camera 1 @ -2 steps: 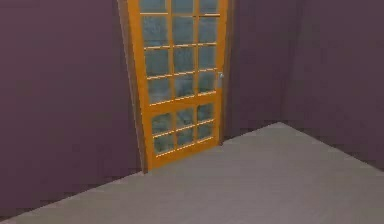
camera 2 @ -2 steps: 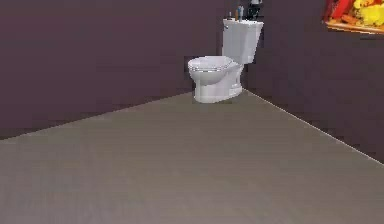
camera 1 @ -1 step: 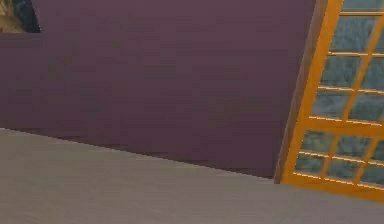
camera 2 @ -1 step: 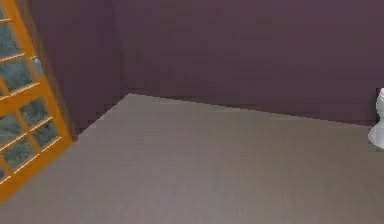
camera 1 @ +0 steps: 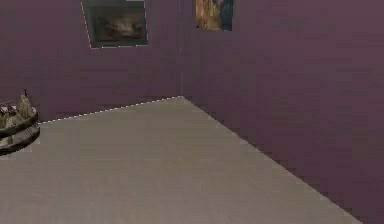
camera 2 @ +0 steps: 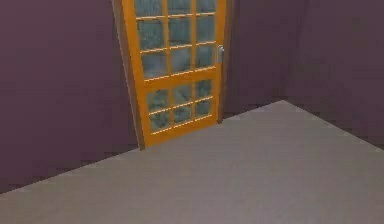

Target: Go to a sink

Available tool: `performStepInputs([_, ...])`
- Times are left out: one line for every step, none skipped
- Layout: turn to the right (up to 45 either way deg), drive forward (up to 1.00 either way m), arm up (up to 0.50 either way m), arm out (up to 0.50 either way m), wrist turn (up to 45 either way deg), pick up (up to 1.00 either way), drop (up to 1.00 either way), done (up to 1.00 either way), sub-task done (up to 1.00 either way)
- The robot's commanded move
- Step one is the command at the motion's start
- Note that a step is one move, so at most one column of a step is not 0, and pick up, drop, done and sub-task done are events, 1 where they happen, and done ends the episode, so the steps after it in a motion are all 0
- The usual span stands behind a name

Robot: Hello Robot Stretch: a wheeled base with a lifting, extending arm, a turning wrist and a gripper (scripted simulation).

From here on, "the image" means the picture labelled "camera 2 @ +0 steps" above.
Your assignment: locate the orange glass-paned room door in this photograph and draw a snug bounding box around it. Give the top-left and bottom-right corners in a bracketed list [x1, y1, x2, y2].
[111, 0, 235, 151]

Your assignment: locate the silver door handle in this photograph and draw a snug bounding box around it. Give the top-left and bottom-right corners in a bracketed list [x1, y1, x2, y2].
[216, 44, 225, 64]

